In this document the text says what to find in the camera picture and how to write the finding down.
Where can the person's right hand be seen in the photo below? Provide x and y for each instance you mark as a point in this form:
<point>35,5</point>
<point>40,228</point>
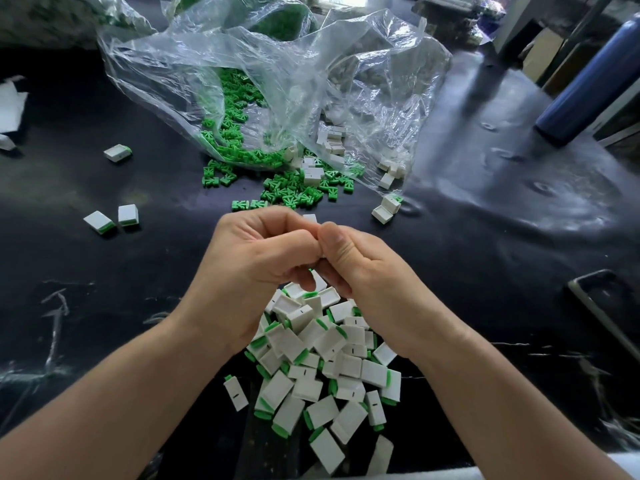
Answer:
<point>385,285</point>

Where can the person's left hand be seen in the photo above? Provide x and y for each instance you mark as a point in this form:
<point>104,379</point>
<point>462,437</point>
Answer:
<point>245,275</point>

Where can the pile of assembled white-green pieces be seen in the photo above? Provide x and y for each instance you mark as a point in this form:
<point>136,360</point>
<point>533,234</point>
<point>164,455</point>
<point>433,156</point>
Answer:
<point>320,370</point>

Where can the assembled white-green part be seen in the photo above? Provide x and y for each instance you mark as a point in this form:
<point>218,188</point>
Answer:
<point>128,215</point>
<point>6,143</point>
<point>236,393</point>
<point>117,153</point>
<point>99,223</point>

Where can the pile of green clips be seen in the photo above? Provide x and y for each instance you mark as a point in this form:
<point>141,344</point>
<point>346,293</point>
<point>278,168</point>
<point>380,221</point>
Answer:
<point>235,130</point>

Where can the heap of white caps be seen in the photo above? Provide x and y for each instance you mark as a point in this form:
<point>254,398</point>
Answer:
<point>330,145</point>

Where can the person's right forearm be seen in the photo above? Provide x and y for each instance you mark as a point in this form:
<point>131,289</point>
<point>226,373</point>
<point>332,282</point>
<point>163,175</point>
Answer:
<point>525,410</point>

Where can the person's left forearm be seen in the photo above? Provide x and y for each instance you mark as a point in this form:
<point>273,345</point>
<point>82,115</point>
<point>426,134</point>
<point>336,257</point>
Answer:
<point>100,410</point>

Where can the clear plastic bag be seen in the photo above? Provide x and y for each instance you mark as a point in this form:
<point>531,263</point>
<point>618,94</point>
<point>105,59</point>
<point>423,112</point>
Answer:
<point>385,70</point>

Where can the black smartphone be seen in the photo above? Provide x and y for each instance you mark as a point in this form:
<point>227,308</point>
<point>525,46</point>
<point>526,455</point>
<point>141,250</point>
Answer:
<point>610,315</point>

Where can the plastic bag full of green pieces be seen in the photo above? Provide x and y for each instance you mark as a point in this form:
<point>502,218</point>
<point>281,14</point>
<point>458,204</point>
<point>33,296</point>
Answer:
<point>280,15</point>

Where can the brown cardboard box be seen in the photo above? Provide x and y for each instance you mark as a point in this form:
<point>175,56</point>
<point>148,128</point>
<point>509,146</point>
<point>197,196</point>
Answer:
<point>545,55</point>

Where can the grey machine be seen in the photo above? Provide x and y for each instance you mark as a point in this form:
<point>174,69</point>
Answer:
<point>455,10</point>

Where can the blue cylinder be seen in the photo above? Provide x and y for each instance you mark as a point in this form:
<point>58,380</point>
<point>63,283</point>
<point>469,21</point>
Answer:
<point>592,85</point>

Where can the white paper sheet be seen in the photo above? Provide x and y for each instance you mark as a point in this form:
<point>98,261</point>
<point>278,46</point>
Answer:
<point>10,107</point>

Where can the large bag of assembled pieces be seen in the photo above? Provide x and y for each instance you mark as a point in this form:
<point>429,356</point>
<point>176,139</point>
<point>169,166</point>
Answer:
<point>62,17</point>

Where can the white metal frame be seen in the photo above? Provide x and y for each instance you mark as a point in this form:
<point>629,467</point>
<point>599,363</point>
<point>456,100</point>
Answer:
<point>515,20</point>

